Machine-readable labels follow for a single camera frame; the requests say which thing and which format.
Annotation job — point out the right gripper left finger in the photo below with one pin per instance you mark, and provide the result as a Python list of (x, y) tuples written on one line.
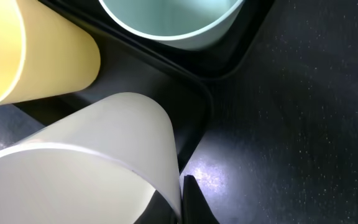
[(162, 211)]

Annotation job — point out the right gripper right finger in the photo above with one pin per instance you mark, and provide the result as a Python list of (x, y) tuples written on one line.
[(193, 205)]

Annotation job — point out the white cup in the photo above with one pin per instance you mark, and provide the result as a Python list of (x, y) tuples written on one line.
[(104, 124)]

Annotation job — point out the black tray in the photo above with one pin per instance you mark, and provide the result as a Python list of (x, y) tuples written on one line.
[(160, 87), (228, 59)]

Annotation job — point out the light blue cup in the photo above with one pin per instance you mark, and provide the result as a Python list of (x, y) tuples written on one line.
[(172, 18)]

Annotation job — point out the yellow cup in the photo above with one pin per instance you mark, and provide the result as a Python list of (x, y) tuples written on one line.
[(51, 56)]

